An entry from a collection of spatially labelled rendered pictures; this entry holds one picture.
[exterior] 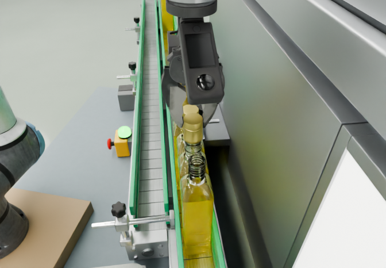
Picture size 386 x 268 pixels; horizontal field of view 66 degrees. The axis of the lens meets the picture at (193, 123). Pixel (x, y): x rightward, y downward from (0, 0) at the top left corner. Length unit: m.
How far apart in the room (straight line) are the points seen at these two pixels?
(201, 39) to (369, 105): 0.22
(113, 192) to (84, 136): 0.31
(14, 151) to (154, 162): 0.35
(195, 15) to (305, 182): 0.25
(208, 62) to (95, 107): 0.99
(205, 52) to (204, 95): 0.06
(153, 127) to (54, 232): 0.41
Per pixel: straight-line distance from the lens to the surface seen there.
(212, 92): 0.37
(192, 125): 0.49
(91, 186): 1.01
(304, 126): 0.38
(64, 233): 0.88
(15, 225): 0.89
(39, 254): 0.87
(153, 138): 0.93
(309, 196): 0.39
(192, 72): 0.38
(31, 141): 0.86
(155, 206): 0.76
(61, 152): 1.16
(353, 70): 0.31
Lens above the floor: 1.50
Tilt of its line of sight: 39 degrees down
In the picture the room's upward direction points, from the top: straight up
